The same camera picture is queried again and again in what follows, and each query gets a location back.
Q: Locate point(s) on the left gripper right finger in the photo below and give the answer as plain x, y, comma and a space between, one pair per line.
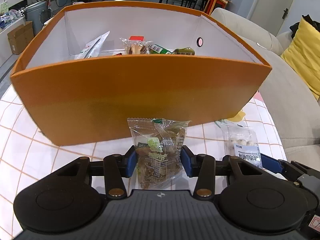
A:
202, 167

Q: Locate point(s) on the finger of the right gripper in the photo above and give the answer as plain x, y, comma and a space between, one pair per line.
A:
271, 164

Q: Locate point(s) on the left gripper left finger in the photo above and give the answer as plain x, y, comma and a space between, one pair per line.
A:
116, 167

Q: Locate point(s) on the white candy balls packet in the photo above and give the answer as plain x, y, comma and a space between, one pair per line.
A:
240, 141

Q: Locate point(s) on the green clear snack packet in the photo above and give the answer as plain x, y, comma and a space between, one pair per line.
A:
158, 144

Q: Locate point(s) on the orange cardboard box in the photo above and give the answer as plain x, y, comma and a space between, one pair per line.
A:
89, 100

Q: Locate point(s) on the brown jerky snack packet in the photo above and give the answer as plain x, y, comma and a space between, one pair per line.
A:
184, 51

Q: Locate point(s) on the white long snack packet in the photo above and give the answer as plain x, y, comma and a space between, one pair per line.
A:
92, 48

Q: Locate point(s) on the small red cap snack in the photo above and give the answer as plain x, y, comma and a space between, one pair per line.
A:
135, 47

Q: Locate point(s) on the green sausage snack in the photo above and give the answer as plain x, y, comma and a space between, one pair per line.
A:
156, 49

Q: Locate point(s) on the beige sofa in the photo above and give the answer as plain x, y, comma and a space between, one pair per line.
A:
286, 116

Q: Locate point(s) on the lemon pattern tablecloth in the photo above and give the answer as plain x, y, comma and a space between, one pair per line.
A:
28, 156

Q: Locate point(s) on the yellow cushion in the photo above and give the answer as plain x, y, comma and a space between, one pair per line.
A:
302, 55

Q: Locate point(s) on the white tv cabinet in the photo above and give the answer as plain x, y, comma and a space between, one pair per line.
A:
5, 50

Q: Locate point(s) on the cardboard carton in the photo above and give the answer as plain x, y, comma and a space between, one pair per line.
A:
20, 37

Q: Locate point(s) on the orange stool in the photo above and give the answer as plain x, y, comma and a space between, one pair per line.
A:
213, 4

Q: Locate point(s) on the grey plant pot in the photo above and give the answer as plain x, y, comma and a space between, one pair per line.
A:
38, 13

